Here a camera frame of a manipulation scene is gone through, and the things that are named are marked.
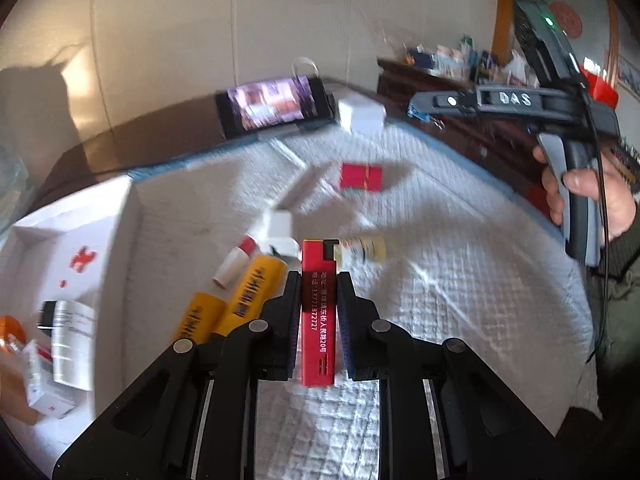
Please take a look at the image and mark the small white block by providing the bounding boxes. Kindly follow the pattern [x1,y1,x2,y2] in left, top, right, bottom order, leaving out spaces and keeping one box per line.
[259,210,302,262]

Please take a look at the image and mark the small red box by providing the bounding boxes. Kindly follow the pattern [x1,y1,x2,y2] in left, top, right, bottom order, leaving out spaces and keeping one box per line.
[339,162,384,194]

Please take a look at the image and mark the dark carved wooden cabinet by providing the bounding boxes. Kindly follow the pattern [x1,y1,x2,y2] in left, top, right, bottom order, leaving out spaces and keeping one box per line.
[376,57,556,206]

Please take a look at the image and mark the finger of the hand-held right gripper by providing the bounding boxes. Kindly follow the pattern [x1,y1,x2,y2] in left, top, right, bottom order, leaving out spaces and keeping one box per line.
[410,90,481,114]

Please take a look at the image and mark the person's right forearm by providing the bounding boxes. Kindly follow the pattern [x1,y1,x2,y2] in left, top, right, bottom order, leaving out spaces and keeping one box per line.
[584,232,640,413]

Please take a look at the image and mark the white cable loop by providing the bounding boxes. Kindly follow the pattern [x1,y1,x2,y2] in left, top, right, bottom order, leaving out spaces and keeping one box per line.
[292,57,321,79]

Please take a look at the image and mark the person's right hand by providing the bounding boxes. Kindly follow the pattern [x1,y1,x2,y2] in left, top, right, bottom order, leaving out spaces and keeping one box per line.
[532,145,639,242]

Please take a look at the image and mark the white bottle with label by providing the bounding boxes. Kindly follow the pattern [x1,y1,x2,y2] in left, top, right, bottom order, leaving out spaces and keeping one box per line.
[39,300,97,392]

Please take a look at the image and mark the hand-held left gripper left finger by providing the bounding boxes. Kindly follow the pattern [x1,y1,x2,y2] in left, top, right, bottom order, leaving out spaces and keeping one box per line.
[52,270,302,480]

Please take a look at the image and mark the blue binder clip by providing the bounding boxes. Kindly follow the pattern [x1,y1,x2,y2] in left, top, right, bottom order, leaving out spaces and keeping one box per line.
[406,96,448,129]

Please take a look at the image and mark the small white medicine carton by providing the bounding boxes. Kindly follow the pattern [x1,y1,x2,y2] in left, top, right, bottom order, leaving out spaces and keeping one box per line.
[21,340,77,419]

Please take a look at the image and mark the red lighter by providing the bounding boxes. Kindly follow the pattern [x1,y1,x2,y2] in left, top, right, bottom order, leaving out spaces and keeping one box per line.
[300,238,337,387]

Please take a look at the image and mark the white power adapter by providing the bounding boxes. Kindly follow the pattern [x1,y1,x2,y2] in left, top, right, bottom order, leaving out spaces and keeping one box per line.
[337,97,387,134]

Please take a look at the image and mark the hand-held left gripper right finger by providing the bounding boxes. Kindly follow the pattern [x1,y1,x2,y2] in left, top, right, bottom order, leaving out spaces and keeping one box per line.
[336,271,576,480]

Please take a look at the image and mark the yellow labelled glass vial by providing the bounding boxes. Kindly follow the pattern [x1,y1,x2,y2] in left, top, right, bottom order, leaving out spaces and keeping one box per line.
[334,236,387,267]

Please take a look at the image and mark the red paper bag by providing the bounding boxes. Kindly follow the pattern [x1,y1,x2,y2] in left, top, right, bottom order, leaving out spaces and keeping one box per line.
[584,70,622,108]

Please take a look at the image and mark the white tube with red band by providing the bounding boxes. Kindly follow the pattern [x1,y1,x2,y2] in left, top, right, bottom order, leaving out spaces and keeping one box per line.
[212,234,261,289]

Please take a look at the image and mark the black smartphone on stand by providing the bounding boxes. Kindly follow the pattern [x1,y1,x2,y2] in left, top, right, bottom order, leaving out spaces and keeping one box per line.
[215,75,335,141]

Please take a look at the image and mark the white cardboard box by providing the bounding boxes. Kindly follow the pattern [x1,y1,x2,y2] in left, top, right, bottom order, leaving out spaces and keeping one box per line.
[0,175,145,443]

